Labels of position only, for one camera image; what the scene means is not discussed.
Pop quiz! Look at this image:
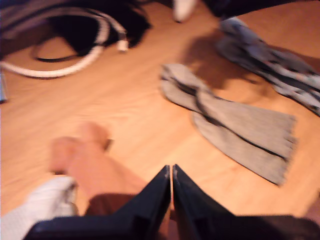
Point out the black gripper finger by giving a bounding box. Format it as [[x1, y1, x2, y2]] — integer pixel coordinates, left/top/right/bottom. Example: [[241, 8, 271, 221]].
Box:
[[113, 165, 172, 240], [172, 164, 235, 240]]

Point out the grey frilled cuff sock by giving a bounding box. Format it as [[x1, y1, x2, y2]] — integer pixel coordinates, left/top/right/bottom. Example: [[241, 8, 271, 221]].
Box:
[[159, 74, 288, 186], [162, 63, 298, 161]]

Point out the white ribbed sock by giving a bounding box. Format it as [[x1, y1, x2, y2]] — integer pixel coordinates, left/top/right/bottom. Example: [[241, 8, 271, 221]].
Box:
[[0, 176, 79, 240]]

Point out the black fabric pouch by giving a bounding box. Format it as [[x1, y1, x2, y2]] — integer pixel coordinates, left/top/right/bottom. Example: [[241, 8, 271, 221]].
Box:
[[44, 0, 152, 55]]

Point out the black leather case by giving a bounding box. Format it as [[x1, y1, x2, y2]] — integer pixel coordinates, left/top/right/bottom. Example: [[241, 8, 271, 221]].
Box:
[[202, 0, 301, 18]]

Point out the white braided cable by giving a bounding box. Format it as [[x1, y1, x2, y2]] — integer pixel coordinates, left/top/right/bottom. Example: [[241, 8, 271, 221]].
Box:
[[0, 7, 130, 80]]

